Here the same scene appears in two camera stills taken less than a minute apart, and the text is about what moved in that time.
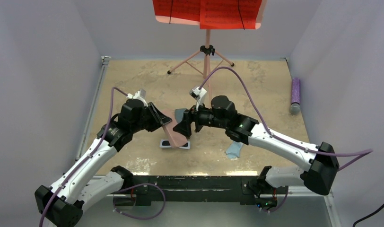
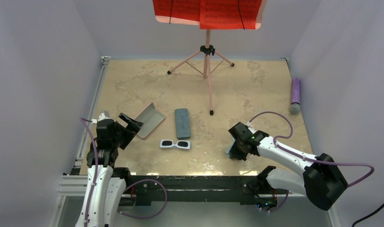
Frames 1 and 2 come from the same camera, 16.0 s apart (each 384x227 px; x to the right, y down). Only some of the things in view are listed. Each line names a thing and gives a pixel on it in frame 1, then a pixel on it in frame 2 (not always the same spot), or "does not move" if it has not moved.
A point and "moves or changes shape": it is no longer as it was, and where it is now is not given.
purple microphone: x=295 y=107 does not move
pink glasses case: x=175 y=139 moves or changes shape
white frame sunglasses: x=166 y=143 does not move
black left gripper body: x=147 y=121 → x=124 y=135
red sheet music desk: x=237 y=14 does not move
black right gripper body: x=203 y=117 → x=237 y=151
